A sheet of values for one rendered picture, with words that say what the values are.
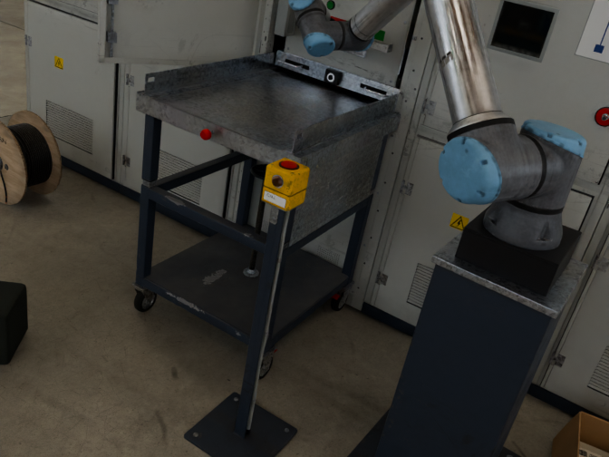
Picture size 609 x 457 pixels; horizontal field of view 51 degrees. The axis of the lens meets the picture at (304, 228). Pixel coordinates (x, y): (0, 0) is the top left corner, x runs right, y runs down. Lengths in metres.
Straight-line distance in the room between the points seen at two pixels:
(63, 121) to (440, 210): 2.02
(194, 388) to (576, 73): 1.56
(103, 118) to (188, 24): 0.93
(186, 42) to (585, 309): 1.71
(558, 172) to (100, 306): 1.70
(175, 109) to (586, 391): 1.69
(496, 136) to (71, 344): 1.57
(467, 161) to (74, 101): 2.37
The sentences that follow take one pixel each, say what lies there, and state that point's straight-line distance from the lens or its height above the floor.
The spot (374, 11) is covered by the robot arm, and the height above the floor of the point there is 1.21.
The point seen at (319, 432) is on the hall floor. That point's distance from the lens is 2.11.
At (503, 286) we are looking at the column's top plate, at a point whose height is 0.75.
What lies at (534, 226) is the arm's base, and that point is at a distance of 1.58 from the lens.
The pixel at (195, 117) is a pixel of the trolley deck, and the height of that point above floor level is 0.84.
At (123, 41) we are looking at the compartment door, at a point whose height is 0.91.
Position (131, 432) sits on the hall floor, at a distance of 2.04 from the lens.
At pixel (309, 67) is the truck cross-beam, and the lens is 2.52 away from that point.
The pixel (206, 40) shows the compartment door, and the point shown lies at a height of 0.93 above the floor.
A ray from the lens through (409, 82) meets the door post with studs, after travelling 2.31.
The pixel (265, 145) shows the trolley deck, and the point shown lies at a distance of 1.80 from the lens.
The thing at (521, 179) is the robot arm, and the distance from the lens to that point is 1.44.
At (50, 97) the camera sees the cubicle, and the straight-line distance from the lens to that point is 3.53.
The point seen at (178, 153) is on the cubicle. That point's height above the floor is 0.35.
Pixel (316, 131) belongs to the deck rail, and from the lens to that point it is 1.84.
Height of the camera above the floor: 1.48
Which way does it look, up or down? 27 degrees down
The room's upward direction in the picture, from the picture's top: 11 degrees clockwise
